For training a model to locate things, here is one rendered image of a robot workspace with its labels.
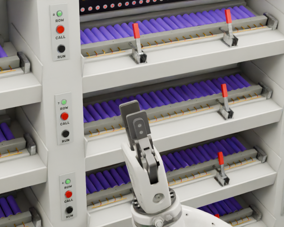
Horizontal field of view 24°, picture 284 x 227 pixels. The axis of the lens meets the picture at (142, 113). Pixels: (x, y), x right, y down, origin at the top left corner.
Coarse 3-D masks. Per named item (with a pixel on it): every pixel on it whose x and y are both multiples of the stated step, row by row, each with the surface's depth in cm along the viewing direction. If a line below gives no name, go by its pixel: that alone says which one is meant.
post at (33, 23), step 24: (24, 0) 141; (48, 0) 136; (72, 0) 138; (24, 24) 144; (48, 24) 137; (72, 24) 140; (48, 48) 139; (72, 48) 142; (48, 72) 141; (72, 72) 144; (48, 96) 143; (72, 96) 146; (48, 120) 145; (48, 144) 148; (72, 144) 151; (48, 168) 150; (72, 168) 153; (48, 192) 152; (48, 216) 156
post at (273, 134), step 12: (276, 0) 175; (252, 60) 189; (264, 60) 185; (276, 60) 180; (264, 72) 186; (276, 72) 181; (264, 132) 191; (276, 132) 186; (276, 144) 187; (276, 180) 191; (252, 192) 202; (264, 192) 197; (276, 192) 192; (264, 204) 198; (276, 204) 194; (276, 216) 196
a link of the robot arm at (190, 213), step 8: (184, 208) 122; (192, 208) 123; (184, 216) 122; (192, 216) 122; (200, 216) 122; (208, 216) 122; (192, 224) 122; (200, 224) 122; (208, 224) 121; (216, 224) 121; (224, 224) 120
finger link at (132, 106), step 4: (132, 100) 106; (136, 100) 106; (120, 104) 105; (124, 104) 105; (128, 104) 105; (132, 104) 105; (136, 104) 106; (120, 108) 105; (124, 108) 105; (128, 108) 105; (132, 108) 106; (136, 108) 106; (120, 112) 106; (124, 112) 105; (128, 112) 106; (132, 112) 106; (124, 116) 106; (124, 120) 106; (124, 124) 106
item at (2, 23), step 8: (0, 0) 151; (0, 8) 152; (176, 8) 176; (0, 16) 153; (120, 16) 169; (0, 24) 153; (0, 32) 154; (8, 32) 155; (8, 40) 156; (240, 64) 195; (8, 112) 162
